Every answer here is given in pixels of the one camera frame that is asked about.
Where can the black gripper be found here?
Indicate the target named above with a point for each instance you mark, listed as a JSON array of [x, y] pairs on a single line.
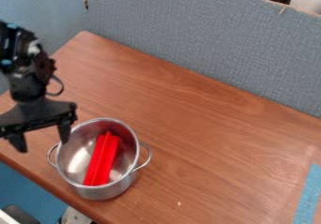
[[34, 115]]

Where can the silver metal pot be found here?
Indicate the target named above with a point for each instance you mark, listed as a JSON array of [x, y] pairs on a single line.
[[69, 158]]

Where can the red plastic block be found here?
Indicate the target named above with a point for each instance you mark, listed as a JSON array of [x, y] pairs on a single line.
[[101, 159]]

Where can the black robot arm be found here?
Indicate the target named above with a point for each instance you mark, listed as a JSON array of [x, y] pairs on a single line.
[[28, 70]]

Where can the black object bottom left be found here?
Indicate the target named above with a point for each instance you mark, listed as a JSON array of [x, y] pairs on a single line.
[[21, 216]]

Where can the white round object below table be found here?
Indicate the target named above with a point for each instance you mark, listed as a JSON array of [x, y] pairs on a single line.
[[73, 217]]

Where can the blue tape strip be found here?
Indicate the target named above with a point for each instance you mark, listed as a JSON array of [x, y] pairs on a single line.
[[309, 197]]

